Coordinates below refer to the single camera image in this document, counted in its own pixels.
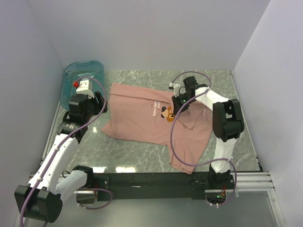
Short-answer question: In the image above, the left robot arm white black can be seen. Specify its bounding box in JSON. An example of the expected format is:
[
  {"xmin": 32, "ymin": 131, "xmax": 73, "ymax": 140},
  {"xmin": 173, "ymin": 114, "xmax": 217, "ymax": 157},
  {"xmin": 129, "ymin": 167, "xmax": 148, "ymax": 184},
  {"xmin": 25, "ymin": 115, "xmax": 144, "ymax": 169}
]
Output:
[{"xmin": 14, "ymin": 91, "xmax": 107, "ymax": 226}]

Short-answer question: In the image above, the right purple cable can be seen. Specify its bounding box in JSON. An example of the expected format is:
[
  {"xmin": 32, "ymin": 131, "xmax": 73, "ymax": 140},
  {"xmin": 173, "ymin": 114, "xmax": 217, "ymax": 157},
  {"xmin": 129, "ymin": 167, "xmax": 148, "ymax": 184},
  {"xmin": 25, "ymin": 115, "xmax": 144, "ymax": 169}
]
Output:
[{"xmin": 170, "ymin": 70, "xmax": 238, "ymax": 207}]

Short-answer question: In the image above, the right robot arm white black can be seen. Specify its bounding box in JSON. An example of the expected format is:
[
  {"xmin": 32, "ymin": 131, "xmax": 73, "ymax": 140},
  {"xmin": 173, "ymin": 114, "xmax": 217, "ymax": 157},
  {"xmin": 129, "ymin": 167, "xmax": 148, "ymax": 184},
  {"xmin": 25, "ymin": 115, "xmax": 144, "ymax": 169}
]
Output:
[{"xmin": 169, "ymin": 76, "xmax": 245, "ymax": 189}]

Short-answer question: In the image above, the pink printed t shirt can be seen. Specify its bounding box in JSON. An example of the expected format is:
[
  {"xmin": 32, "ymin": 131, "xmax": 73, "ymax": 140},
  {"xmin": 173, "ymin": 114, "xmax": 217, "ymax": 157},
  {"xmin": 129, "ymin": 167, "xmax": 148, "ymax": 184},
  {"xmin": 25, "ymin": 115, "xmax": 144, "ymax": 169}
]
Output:
[{"xmin": 101, "ymin": 83, "xmax": 212, "ymax": 174}]

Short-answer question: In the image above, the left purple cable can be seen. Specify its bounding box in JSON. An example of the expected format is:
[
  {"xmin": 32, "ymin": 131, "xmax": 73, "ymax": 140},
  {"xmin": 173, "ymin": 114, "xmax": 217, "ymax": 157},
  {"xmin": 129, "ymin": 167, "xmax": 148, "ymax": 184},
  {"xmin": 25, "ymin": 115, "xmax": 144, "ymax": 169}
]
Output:
[{"xmin": 18, "ymin": 76, "xmax": 114, "ymax": 227}]

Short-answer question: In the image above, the purple cable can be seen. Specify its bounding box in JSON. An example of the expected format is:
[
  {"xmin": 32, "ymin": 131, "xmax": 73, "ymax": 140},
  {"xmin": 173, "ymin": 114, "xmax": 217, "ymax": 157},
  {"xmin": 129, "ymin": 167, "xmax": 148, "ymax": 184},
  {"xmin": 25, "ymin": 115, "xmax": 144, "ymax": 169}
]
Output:
[
  {"xmin": 18, "ymin": 76, "xmax": 114, "ymax": 227},
  {"xmin": 170, "ymin": 70, "xmax": 238, "ymax": 207}
]

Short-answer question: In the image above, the teal plastic bin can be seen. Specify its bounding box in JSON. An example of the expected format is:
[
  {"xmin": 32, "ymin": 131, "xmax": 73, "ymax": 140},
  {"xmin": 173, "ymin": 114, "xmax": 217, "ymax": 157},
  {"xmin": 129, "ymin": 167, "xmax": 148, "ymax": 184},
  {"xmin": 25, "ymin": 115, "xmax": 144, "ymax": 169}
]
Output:
[{"xmin": 60, "ymin": 61, "xmax": 105, "ymax": 110}]

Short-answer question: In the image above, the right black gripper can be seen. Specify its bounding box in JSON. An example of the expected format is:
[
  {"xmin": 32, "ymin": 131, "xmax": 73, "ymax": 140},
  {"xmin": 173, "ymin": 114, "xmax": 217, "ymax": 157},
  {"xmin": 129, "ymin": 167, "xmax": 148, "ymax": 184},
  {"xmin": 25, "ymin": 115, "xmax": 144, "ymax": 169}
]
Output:
[{"xmin": 171, "ymin": 93, "xmax": 195, "ymax": 115}]

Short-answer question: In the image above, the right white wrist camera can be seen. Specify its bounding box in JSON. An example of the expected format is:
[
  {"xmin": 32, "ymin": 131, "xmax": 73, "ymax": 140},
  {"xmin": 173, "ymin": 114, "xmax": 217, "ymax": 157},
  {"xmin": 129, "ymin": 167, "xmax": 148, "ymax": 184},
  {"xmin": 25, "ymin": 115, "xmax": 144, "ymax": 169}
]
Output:
[{"xmin": 169, "ymin": 82, "xmax": 181, "ymax": 97}]

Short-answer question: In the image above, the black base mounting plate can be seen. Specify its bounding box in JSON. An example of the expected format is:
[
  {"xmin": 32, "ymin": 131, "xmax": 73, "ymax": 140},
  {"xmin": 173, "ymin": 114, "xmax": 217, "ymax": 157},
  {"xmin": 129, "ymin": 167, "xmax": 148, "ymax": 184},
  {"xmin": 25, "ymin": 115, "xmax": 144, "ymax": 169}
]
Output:
[{"xmin": 75, "ymin": 172, "xmax": 237, "ymax": 205}]

